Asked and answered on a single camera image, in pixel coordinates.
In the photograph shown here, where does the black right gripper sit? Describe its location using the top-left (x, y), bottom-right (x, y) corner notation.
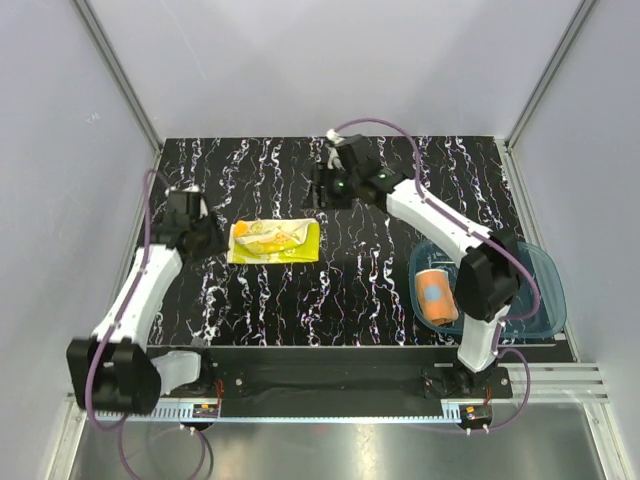
top-left (300, 164), bottom-right (358, 212)

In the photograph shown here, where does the yellow patterned towel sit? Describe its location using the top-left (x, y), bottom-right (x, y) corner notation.
top-left (226, 218), bottom-right (321, 265)

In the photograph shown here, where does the orange polka dot towel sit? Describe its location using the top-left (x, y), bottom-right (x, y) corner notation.
top-left (415, 269), bottom-right (459, 326)

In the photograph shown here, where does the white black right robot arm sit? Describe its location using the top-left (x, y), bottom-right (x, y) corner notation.
top-left (307, 130), bottom-right (521, 398)

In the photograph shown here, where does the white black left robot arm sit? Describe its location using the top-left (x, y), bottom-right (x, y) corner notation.
top-left (66, 186), bottom-right (226, 415)

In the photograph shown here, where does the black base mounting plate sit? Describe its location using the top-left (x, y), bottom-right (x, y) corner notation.
top-left (180, 345), bottom-right (513, 400)

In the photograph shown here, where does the blue translucent plastic tray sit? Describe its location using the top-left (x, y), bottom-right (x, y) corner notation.
top-left (409, 240), bottom-right (567, 341)

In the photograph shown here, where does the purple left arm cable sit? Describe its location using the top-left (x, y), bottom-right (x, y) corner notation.
top-left (82, 169), bottom-right (216, 476)

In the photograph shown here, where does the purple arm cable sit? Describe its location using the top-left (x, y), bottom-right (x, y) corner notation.
top-left (327, 117), bottom-right (541, 432)
top-left (82, 169), bottom-right (216, 476)

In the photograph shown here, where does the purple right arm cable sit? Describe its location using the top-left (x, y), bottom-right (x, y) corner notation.
top-left (327, 117), bottom-right (541, 432)

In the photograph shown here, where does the grey slotted cable duct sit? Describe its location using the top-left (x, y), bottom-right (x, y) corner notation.
top-left (146, 400), bottom-right (220, 422)

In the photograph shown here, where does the aluminium frame rail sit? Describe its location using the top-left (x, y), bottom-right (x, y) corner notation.
top-left (499, 362), bottom-right (611, 404)

